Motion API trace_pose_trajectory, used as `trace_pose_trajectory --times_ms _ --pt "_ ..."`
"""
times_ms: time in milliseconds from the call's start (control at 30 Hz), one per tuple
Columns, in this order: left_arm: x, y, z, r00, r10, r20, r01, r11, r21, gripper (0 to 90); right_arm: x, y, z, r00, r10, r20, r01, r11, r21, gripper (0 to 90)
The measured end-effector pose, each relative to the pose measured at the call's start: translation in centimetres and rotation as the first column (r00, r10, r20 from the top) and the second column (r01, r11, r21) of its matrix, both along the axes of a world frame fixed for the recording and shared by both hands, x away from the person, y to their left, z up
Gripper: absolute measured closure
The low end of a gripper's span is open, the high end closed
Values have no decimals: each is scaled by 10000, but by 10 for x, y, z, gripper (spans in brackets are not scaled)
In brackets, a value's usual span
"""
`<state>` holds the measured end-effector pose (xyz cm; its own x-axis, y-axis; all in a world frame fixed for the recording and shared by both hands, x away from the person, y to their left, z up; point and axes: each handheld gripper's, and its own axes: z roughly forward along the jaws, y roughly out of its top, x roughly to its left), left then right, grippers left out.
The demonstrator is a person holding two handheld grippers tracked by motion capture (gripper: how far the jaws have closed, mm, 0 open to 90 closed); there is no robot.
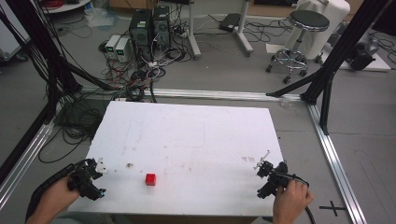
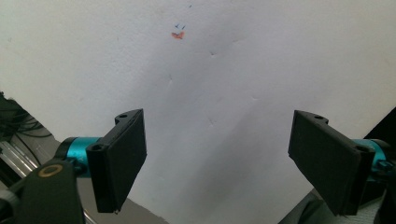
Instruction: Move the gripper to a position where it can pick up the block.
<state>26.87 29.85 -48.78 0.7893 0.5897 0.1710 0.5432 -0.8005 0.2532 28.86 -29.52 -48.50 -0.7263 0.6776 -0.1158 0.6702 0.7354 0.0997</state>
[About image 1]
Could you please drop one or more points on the person's right hand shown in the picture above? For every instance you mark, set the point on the person's right hand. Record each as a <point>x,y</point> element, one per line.
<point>291,202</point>

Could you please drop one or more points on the aluminium floor rail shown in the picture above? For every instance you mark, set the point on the aluminium floor rail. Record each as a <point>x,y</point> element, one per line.
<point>218,94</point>
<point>336,165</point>
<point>28,152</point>

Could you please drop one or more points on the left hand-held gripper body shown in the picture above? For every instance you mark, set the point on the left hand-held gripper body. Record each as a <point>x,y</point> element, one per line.
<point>84,182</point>

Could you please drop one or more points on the black device on white board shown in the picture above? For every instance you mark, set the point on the black device on white board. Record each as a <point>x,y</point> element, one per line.
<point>362,57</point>

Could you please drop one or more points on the white power strip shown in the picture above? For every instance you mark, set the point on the white power strip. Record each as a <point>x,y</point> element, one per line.
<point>153,64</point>

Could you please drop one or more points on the large black computer tower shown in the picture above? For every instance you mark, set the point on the large black computer tower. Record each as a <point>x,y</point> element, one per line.
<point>140,32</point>

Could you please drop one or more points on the white power supply unit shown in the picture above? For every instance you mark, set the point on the white power supply unit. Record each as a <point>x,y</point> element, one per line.
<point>112,45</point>
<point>123,49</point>

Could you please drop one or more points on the white panel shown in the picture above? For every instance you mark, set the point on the white panel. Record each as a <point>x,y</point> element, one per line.
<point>11,34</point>

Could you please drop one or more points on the red cube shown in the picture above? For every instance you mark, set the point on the red cube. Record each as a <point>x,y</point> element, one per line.
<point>150,179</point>

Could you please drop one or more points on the person's left hand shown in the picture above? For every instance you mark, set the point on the person's left hand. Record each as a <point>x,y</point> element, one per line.
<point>56,199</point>

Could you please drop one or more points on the flat black box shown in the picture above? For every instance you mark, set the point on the flat black box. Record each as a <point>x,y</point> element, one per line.
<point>229,22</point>

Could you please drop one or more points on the black chrome rolling stool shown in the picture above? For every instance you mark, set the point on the black chrome rolling stool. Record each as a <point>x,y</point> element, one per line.
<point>308,20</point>

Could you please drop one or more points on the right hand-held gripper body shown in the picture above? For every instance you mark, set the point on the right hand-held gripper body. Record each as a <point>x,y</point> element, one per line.
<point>275,179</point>

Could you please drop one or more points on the slim black computer tower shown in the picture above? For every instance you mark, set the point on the slim black computer tower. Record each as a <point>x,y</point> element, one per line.
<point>162,26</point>

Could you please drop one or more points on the round white table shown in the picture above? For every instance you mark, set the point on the round white table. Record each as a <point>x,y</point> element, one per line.
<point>67,6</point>

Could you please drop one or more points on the clear plastic bag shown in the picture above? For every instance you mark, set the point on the clear plastic bag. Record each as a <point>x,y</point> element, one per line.
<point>99,17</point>

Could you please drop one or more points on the white table leg stand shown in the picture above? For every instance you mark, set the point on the white table leg stand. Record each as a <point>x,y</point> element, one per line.
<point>193,34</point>
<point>244,34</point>

